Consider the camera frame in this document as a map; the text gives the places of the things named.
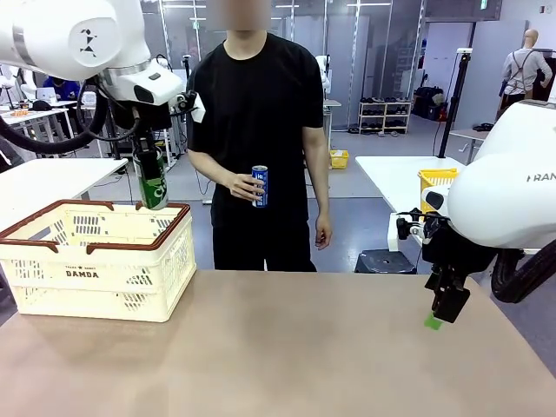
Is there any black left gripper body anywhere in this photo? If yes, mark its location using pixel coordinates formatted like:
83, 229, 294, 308
129, 103, 173, 142

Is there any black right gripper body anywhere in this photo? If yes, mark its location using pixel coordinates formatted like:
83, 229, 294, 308
423, 225, 496, 279

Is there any green soda can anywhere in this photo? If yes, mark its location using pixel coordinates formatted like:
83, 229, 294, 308
133, 146, 169, 211

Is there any blue drink can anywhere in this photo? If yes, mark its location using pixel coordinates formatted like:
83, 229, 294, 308
251, 164, 269, 209

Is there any person's left forearm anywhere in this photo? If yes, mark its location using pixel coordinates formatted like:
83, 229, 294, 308
303, 173, 331, 222

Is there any person's right forearm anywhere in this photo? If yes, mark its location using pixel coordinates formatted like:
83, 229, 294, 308
189, 149, 235, 190

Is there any yellow plastic basket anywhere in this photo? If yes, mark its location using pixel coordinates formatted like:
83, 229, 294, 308
417, 168, 460, 214

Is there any white table with yellow basket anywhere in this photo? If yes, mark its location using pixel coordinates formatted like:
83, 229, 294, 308
354, 155, 468, 255

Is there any cream shopping basket brown rim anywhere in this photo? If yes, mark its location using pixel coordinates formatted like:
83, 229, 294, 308
0, 199, 197, 323

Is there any person's right hand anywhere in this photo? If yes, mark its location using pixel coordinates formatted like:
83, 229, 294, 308
215, 170, 267, 203

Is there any person's left hand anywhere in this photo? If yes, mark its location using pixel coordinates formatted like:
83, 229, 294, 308
314, 215, 334, 251

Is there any seated person blue hoodie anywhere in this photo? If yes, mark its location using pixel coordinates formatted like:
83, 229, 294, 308
41, 76, 83, 103

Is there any white side table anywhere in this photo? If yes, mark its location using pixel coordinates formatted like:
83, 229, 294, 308
0, 158, 130, 205

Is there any white desk with laptop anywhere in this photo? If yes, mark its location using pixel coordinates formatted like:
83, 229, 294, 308
0, 102, 70, 157

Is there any person in black t-shirt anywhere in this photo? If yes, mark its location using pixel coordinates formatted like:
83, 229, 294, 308
187, 0, 325, 273

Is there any grey table with clutter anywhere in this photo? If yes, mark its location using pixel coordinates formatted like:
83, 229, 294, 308
449, 128, 490, 151

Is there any black bags pile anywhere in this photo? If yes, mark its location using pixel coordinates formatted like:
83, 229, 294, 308
412, 85, 447, 122

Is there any wooden shoe rack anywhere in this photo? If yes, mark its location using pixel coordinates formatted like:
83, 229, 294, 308
359, 100, 413, 135

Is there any black tripod pole white head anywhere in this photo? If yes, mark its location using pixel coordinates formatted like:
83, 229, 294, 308
436, 48, 474, 158

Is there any mannequin with apron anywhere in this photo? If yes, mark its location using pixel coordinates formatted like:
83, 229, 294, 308
499, 29, 555, 109

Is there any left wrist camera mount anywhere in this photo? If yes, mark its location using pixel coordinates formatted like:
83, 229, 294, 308
170, 89, 206, 126

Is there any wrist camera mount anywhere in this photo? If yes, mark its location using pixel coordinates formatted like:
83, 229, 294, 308
387, 207, 451, 253
170, 89, 206, 126

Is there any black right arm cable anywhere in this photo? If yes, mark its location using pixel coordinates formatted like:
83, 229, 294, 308
490, 242, 556, 304

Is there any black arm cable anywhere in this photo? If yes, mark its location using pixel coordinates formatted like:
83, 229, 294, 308
0, 93, 142, 154
490, 242, 556, 304

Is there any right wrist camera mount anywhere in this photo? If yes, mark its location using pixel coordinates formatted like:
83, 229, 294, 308
387, 207, 451, 253

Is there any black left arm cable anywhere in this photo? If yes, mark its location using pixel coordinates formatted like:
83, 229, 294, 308
0, 93, 142, 154

